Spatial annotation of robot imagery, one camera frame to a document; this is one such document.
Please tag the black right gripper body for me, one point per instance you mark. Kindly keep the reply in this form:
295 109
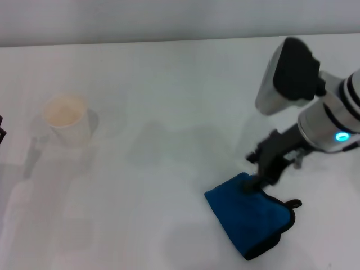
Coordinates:
277 152

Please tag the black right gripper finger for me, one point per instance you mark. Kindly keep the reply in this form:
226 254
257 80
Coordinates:
253 184

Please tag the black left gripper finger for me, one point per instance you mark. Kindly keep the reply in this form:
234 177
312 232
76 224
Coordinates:
2 132

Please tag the blue rag with black trim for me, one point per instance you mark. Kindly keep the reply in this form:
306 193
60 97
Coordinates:
247 219

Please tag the white paper cup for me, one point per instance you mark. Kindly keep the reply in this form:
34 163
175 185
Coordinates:
67 118

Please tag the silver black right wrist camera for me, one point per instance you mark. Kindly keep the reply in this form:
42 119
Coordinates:
289 76

